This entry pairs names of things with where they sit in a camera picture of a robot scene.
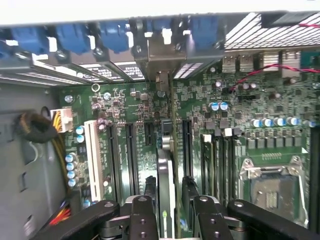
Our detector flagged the black RAM slot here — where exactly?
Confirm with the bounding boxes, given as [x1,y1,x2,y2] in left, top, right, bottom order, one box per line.
[226,128,238,201]
[309,124,320,226]
[216,136,226,201]

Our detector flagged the CPU socket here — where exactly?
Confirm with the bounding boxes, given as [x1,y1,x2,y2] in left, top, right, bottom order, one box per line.
[238,155,310,229]

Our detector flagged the white expansion slot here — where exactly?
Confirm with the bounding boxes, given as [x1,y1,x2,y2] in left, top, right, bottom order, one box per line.
[83,119,105,203]

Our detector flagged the short black expansion slot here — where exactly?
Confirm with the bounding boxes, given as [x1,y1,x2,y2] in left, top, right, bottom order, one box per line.
[144,122,154,148]

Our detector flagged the green motherboard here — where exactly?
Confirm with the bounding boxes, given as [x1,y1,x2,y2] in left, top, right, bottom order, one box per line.
[57,49,320,232]

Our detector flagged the white power connector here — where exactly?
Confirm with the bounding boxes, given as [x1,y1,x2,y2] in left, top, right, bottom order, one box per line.
[49,106,75,134]

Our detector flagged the open black PC case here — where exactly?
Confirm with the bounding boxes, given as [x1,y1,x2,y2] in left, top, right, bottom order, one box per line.
[0,9,320,240]

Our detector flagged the metal slot cover with label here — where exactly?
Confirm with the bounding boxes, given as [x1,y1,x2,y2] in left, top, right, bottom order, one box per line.
[69,61,116,85]
[109,59,147,82]

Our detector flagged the perforated metal slot cover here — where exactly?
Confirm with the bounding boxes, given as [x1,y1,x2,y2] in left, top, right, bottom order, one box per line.
[174,61,205,80]
[24,58,87,86]

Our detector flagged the blue card retention clip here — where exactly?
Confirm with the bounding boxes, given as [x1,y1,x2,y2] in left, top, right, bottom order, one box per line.
[146,18,177,38]
[9,24,50,56]
[99,21,131,54]
[55,24,91,55]
[190,16,220,52]

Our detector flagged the red and orange wires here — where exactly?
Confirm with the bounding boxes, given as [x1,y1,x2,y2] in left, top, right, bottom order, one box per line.
[47,199,73,227]

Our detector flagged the yellow and black wires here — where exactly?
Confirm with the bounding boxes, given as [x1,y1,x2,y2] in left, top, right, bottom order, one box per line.
[51,111,75,201]

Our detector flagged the black sleeved wire bundle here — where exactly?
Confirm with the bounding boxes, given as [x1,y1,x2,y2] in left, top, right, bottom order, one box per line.
[14,111,61,145]

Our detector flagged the red and black twisted wire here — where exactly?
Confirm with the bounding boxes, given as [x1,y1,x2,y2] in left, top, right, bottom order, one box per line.
[227,63,320,93]

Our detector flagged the thin red wire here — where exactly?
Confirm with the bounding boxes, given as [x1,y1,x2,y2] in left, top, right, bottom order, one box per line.
[298,22,320,29]

